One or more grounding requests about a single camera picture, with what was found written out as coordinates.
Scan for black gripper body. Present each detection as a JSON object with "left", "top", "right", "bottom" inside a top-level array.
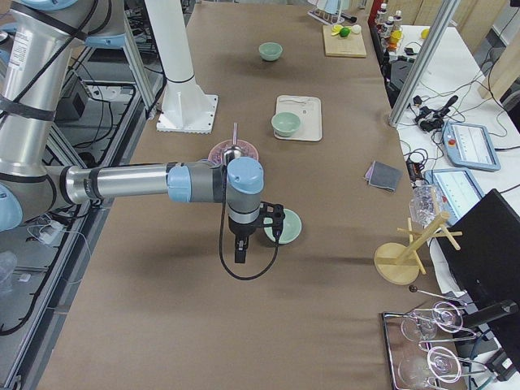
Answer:
[{"left": 228, "top": 201, "right": 284, "bottom": 246}]

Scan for green bowl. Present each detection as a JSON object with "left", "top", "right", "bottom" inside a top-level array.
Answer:
[
  {"left": 263, "top": 209, "right": 302, "bottom": 245},
  {"left": 271, "top": 111, "right": 301, "bottom": 137},
  {"left": 258, "top": 42, "right": 283, "bottom": 62}
]

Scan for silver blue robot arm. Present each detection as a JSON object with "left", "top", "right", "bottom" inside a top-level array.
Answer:
[{"left": 1, "top": 1, "right": 284, "bottom": 263}]

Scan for grey purple cloth stack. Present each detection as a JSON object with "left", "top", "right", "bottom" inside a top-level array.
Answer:
[{"left": 365, "top": 161, "right": 403, "bottom": 192}]

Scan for pink ice bowl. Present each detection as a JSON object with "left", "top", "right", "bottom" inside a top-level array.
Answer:
[{"left": 208, "top": 139, "right": 259, "bottom": 165}]

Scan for metal ice scoop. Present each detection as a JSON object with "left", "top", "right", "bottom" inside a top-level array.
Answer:
[{"left": 221, "top": 123, "right": 243, "bottom": 166}]

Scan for beige rabbit tray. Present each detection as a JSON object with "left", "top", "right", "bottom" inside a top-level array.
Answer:
[{"left": 273, "top": 95, "right": 323, "bottom": 142}]

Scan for wooden mug tree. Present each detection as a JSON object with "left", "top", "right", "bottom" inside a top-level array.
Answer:
[{"left": 374, "top": 207, "right": 462, "bottom": 285}]

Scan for upper wine glass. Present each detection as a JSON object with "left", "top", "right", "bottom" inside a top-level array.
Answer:
[{"left": 401, "top": 301, "right": 463, "bottom": 341}]

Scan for bamboo cutting board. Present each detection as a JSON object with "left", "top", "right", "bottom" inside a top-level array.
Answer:
[{"left": 322, "top": 25, "right": 366, "bottom": 58}]

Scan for lower teach pendant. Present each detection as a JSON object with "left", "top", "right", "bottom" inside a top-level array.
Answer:
[{"left": 425, "top": 167, "right": 484, "bottom": 224}]

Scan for teach pendant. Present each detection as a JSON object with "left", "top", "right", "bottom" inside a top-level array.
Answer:
[
  {"left": 425, "top": 167, "right": 484, "bottom": 224},
  {"left": 443, "top": 122, "right": 501, "bottom": 171}
]

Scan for lemon slices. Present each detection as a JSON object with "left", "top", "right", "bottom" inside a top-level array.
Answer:
[{"left": 331, "top": 24, "right": 343, "bottom": 36}]

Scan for green lime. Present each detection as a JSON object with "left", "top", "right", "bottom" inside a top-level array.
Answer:
[{"left": 339, "top": 27, "right": 351, "bottom": 37}]

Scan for metal wine glass rack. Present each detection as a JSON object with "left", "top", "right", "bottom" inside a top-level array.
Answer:
[{"left": 382, "top": 284, "right": 498, "bottom": 389}]

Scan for white dish rack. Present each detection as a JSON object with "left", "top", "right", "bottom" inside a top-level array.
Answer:
[{"left": 307, "top": 0, "right": 358, "bottom": 25}]

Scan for upper teach pendant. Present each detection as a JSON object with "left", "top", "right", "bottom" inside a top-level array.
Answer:
[{"left": 443, "top": 122, "right": 501, "bottom": 171}]

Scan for black monitor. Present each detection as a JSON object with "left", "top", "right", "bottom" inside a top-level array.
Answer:
[{"left": 438, "top": 189, "right": 519, "bottom": 366}]

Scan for condiment bottles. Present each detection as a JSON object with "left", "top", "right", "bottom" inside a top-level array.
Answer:
[{"left": 375, "top": 2, "right": 403, "bottom": 48}]

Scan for lower wine glass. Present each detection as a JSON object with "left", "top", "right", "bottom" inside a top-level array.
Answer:
[{"left": 397, "top": 346, "right": 462, "bottom": 389}]

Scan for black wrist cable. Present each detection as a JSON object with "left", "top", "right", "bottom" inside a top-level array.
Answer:
[{"left": 218, "top": 164, "right": 281, "bottom": 281}]

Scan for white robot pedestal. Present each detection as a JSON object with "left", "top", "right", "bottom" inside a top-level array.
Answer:
[{"left": 145, "top": 0, "right": 219, "bottom": 134}]

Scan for aluminium frame post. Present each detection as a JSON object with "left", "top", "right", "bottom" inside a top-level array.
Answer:
[{"left": 388, "top": 0, "right": 460, "bottom": 128}]

